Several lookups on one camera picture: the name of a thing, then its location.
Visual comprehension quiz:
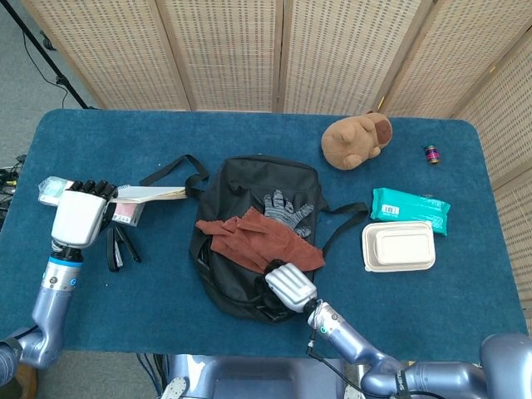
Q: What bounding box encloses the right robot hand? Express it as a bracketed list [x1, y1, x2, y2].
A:
[254, 259, 319, 321]

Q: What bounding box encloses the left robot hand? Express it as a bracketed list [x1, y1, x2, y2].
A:
[50, 180, 119, 249]

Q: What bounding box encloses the white spiral notebook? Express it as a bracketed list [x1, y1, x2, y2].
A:
[108, 185, 187, 205]

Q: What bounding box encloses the black backpack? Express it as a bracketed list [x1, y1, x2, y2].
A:
[139, 154, 370, 324]

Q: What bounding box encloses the black stapler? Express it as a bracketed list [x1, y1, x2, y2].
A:
[106, 225, 142, 273]

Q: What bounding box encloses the rust brown cloth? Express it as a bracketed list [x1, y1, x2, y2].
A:
[195, 207, 326, 273]

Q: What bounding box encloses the long snack box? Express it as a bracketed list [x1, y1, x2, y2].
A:
[37, 176, 145, 229]

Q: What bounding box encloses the grey knit glove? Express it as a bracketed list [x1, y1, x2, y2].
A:
[261, 188, 316, 239]

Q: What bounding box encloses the blue carpet table cover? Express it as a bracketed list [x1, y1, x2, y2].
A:
[0, 108, 528, 362]

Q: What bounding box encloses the large beige pulp food tray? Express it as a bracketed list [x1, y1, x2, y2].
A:
[361, 220, 436, 273]

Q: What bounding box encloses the blue-grey robot torso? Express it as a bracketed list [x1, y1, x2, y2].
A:
[164, 354, 362, 399]

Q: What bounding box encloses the small beige pulp food box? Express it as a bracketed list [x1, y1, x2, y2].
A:
[375, 229, 431, 265]

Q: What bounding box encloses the black tripod stand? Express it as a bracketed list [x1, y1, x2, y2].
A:
[0, 0, 99, 111]

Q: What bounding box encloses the teal wet wipes pack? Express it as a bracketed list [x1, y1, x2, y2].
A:
[369, 187, 452, 237]

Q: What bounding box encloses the brown plush capybara toy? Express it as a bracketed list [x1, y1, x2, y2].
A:
[321, 110, 394, 171]

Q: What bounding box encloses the brown wooden stool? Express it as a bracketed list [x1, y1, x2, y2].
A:
[12, 365, 39, 399]

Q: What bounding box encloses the wicker folding screen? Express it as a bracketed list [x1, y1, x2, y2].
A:
[20, 0, 532, 308]

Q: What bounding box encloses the floor cable bundle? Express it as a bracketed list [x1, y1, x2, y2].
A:
[0, 154, 28, 225]

